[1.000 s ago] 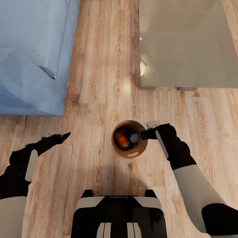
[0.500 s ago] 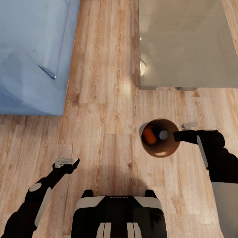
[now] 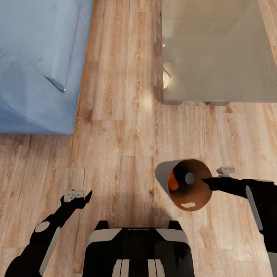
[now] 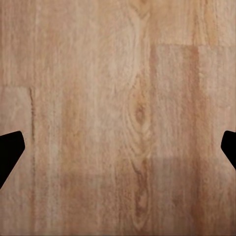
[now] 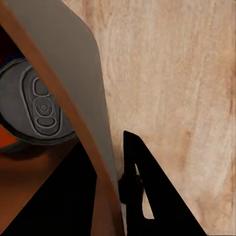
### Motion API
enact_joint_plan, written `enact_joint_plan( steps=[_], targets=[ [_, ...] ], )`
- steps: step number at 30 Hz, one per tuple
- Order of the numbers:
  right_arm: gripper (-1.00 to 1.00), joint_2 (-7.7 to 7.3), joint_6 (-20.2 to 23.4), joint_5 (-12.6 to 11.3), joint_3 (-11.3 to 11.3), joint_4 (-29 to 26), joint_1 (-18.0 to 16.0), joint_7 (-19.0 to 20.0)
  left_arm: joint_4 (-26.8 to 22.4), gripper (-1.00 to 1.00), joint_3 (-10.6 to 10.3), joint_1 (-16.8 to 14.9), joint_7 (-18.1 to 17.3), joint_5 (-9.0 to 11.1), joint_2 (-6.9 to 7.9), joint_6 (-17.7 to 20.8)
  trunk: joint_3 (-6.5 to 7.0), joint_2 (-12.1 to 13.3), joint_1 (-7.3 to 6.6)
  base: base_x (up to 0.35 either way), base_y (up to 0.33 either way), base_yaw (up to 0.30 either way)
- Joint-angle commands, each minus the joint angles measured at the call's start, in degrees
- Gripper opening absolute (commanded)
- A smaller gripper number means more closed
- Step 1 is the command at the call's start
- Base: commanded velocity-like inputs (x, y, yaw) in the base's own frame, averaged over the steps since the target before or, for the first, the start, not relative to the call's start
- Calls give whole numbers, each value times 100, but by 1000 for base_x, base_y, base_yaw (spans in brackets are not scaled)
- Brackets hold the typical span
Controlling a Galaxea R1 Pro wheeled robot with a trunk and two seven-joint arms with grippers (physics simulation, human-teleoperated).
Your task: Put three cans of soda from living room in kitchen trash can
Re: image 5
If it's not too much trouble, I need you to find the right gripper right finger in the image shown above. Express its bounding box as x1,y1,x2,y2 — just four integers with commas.
123,131,207,236

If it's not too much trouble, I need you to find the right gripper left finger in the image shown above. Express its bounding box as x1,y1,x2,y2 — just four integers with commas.
0,141,97,236

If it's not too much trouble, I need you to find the trash can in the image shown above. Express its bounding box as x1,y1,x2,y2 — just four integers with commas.
0,0,125,236

